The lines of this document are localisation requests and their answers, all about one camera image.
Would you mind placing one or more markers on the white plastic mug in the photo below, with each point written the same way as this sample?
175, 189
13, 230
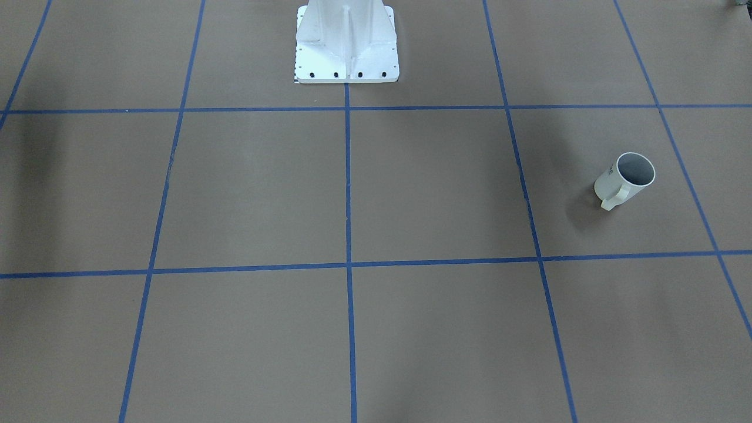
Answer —
627, 176

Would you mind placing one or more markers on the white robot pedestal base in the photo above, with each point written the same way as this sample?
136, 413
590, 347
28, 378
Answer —
346, 42

